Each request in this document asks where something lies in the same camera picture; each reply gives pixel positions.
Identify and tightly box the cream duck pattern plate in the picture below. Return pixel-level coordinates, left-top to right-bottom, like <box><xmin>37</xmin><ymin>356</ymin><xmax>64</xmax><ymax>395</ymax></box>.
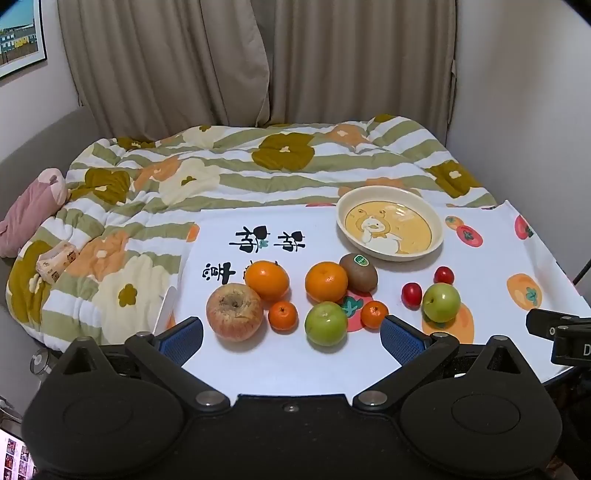
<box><xmin>335</xmin><ymin>185</ymin><xmax>444</xmax><ymax>262</ymax></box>

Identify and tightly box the large orange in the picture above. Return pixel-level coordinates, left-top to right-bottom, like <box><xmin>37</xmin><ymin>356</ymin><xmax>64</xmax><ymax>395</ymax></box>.
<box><xmin>304</xmin><ymin>261</ymin><xmax>349</xmax><ymax>303</ymax></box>
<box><xmin>243</xmin><ymin>260</ymin><xmax>290</xmax><ymax>302</ymax></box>

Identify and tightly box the green apple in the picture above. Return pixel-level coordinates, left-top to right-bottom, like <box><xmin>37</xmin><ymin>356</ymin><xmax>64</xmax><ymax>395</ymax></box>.
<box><xmin>304</xmin><ymin>301</ymin><xmax>348</xmax><ymax>347</ymax></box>
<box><xmin>422</xmin><ymin>283</ymin><xmax>461</xmax><ymax>323</ymax></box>

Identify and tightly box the cherry tomato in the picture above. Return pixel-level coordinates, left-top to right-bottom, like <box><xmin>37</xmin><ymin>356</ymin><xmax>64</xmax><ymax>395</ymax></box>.
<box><xmin>401</xmin><ymin>282</ymin><xmax>423</xmax><ymax>310</ymax></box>
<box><xmin>434</xmin><ymin>266</ymin><xmax>455</xmax><ymax>285</ymax></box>

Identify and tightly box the cherry tomato front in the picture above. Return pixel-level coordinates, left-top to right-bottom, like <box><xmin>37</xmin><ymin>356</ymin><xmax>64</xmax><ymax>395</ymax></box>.
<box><xmin>401</xmin><ymin>282</ymin><xmax>423</xmax><ymax>310</ymax></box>

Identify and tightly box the pink plush pillow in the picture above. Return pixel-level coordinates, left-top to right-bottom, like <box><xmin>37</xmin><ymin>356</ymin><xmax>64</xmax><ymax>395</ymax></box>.
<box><xmin>1</xmin><ymin>168</ymin><xmax>69</xmax><ymax>258</ymax></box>

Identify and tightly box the floral striped quilt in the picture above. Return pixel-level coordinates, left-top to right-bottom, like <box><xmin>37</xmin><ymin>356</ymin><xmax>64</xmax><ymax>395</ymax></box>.
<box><xmin>3</xmin><ymin>114</ymin><xmax>494</xmax><ymax>351</ymax></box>

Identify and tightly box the patterned tissue pack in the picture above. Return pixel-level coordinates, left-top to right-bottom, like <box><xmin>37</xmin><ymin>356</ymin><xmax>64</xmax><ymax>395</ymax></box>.
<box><xmin>36</xmin><ymin>241</ymin><xmax>79</xmax><ymax>284</ymax></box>

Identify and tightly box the white persimmon print tablecloth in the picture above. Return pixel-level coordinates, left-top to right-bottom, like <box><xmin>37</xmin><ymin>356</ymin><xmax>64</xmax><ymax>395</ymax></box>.
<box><xmin>156</xmin><ymin>204</ymin><xmax>590</xmax><ymax>398</ymax></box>

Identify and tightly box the brown kiwi with sticker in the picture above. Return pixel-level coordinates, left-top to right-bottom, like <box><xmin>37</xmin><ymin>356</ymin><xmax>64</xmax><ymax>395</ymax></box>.
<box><xmin>339</xmin><ymin>253</ymin><xmax>379</xmax><ymax>293</ymax></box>

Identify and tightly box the grey bed headboard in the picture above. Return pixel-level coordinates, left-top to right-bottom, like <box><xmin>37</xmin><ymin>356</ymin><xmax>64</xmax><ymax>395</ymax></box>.
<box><xmin>0</xmin><ymin>107</ymin><xmax>103</xmax><ymax>218</ymax></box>

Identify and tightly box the phone screen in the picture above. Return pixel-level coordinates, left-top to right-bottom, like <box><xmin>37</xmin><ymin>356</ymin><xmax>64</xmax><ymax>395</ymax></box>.
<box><xmin>0</xmin><ymin>429</ymin><xmax>37</xmax><ymax>480</ymax></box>

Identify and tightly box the beige curtain left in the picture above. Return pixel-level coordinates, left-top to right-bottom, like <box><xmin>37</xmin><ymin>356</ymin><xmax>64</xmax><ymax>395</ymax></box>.
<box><xmin>58</xmin><ymin>1</ymin><xmax>270</xmax><ymax>140</ymax></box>

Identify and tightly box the beige curtain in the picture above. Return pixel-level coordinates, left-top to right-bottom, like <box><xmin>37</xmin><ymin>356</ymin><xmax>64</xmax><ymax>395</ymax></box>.
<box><xmin>58</xmin><ymin>1</ymin><xmax>270</xmax><ymax>140</ymax></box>
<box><xmin>252</xmin><ymin>1</ymin><xmax>458</xmax><ymax>141</ymax></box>

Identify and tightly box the cherry tomato back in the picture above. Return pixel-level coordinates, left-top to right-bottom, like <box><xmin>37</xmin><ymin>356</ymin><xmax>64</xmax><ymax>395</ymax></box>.
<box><xmin>434</xmin><ymin>266</ymin><xmax>455</xmax><ymax>285</ymax></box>

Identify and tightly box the beige curtain right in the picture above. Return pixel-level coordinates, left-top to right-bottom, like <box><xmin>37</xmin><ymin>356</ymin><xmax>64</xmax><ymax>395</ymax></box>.
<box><xmin>252</xmin><ymin>1</ymin><xmax>458</xmax><ymax>141</ymax></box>

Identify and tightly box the small mandarin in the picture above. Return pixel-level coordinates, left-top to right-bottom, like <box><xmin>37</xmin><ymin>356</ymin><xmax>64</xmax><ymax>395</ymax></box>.
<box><xmin>269</xmin><ymin>300</ymin><xmax>298</xmax><ymax>332</ymax></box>
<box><xmin>361</xmin><ymin>300</ymin><xmax>389</xmax><ymax>330</ymax></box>

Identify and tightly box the framed building picture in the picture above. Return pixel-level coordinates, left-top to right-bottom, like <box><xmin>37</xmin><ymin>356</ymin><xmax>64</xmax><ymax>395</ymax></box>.
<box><xmin>0</xmin><ymin>0</ymin><xmax>47</xmax><ymax>79</ymax></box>

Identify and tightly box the red wrinkled apple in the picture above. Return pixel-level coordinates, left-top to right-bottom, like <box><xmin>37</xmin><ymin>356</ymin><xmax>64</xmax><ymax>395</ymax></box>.
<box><xmin>206</xmin><ymin>283</ymin><xmax>263</xmax><ymax>342</ymax></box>

